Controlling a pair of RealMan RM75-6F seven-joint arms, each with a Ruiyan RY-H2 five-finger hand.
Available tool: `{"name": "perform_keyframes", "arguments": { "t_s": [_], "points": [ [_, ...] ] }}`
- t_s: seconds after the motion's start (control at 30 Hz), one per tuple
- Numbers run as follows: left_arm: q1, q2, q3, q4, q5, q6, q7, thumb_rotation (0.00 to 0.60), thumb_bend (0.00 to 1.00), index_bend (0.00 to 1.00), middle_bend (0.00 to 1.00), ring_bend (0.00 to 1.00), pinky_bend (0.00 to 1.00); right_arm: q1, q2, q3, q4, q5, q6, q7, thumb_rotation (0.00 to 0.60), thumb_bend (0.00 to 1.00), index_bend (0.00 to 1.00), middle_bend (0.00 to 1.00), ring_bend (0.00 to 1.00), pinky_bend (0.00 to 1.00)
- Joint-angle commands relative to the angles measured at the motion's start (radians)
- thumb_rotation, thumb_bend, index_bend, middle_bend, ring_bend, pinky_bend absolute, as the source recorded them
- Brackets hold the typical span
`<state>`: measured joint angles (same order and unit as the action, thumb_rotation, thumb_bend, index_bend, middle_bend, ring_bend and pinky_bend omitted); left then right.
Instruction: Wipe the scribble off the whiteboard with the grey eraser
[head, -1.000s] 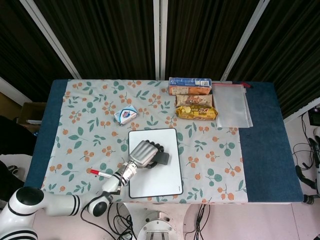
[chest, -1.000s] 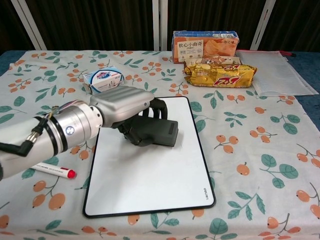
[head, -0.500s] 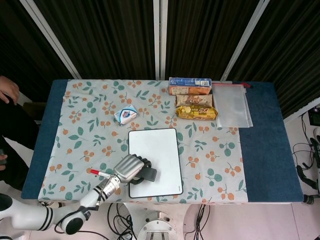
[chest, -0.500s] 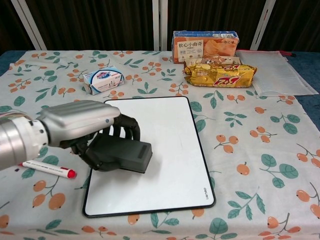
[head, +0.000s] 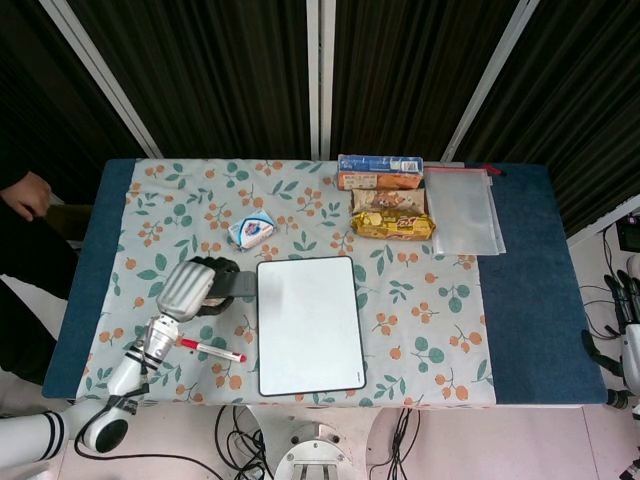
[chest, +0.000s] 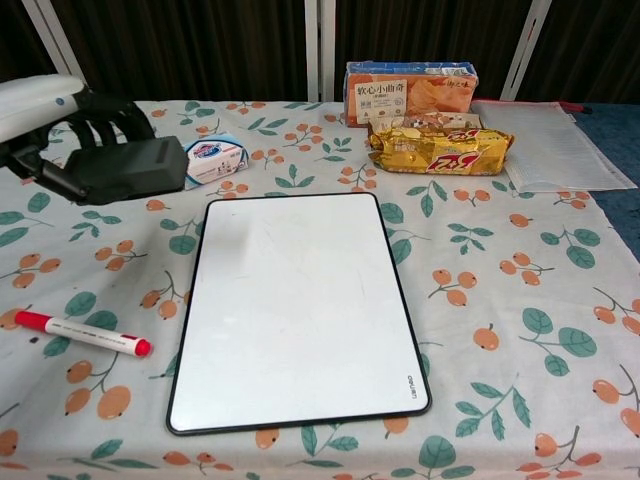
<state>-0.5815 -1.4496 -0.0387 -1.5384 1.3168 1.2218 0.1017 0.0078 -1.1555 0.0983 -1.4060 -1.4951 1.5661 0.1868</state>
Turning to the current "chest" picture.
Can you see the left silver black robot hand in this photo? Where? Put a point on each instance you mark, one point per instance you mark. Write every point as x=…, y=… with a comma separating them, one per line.
x=30, y=110

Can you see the dark grey board eraser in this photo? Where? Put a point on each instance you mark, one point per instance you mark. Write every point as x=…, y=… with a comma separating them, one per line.
x=135, y=170

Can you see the black pleated curtain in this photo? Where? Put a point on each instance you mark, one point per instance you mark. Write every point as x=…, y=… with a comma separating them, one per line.
x=200, y=45

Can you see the white and blue soap box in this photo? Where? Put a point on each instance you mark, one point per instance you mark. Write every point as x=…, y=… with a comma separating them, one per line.
x=217, y=157

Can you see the red and white marker pen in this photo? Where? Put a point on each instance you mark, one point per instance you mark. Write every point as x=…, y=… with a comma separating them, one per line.
x=85, y=336

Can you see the orange and blue cookie box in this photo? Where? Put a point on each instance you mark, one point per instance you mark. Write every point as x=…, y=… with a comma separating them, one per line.
x=410, y=92

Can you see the golden biscuit packet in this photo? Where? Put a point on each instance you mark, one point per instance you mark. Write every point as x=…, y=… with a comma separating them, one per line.
x=440, y=150

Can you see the floral tablecloth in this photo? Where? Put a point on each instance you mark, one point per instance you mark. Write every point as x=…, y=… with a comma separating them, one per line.
x=500, y=300

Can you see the clear zipper pouch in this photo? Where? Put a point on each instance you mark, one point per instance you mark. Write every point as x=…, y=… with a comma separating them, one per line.
x=550, y=145

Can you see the white frame post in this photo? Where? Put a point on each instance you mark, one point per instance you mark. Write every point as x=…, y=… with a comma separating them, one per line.
x=321, y=50
x=55, y=45
x=525, y=50

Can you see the white board with black frame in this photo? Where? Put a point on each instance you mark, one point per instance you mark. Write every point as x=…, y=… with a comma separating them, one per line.
x=300, y=310

